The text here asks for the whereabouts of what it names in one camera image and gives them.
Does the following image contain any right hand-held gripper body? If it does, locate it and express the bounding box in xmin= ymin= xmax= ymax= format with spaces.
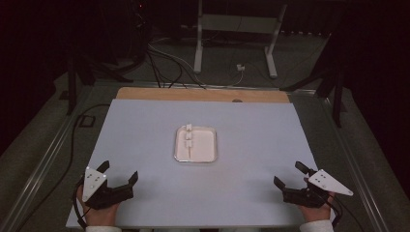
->
xmin=282 ymin=168 xmax=354 ymax=209

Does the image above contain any metal floor rail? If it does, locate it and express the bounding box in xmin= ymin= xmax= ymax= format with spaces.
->
xmin=317 ymin=93 xmax=391 ymax=232
xmin=0 ymin=85 xmax=96 ymax=232

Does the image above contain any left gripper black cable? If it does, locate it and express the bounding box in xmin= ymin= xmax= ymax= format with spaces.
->
xmin=73 ymin=178 xmax=89 ymax=230

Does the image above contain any black square floor plate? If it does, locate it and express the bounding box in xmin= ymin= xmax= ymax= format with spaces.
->
xmin=78 ymin=114 xmax=97 ymax=128

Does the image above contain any black tripod stand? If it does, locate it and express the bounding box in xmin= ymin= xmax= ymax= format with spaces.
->
xmin=279 ymin=61 xmax=347 ymax=129
xmin=66 ymin=52 xmax=134 ymax=116

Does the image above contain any person's right hand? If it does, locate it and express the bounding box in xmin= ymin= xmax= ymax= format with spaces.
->
xmin=298 ymin=192 xmax=335 ymax=223

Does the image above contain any white square tray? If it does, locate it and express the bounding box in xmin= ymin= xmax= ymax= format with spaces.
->
xmin=173 ymin=125 xmax=218 ymax=163

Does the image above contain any person's left hand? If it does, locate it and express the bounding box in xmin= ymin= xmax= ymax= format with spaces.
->
xmin=84 ymin=202 xmax=121 ymax=227

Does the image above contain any dark equipment rack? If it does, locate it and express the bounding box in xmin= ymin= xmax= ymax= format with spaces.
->
xmin=93 ymin=0 xmax=153 ymax=67

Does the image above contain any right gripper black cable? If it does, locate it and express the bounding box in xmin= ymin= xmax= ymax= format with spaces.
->
xmin=328 ymin=192 xmax=343 ymax=228

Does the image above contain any white metal stand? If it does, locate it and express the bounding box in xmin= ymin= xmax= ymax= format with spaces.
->
xmin=192 ymin=0 xmax=288 ymax=79

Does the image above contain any long black floor cable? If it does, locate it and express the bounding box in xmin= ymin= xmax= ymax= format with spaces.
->
xmin=15 ymin=103 xmax=111 ymax=232

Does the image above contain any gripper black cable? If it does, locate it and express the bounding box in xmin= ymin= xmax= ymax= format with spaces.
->
xmin=73 ymin=178 xmax=89 ymax=230
xmin=328 ymin=192 xmax=343 ymax=228

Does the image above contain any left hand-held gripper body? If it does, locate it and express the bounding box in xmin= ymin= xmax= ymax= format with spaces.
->
xmin=81 ymin=166 xmax=134 ymax=211

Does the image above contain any bundle of black floor cables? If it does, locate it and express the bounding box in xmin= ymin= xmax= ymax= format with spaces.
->
xmin=145 ymin=43 xmax=207 ymax=90

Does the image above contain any white plug with cable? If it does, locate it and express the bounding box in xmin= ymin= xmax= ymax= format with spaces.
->
xmin=192 ymin=63 xmax=247 ymax=88

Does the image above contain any light blue table mat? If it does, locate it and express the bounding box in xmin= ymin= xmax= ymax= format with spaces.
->
xmin=66 ymin=99 xmax=338 ymax=229

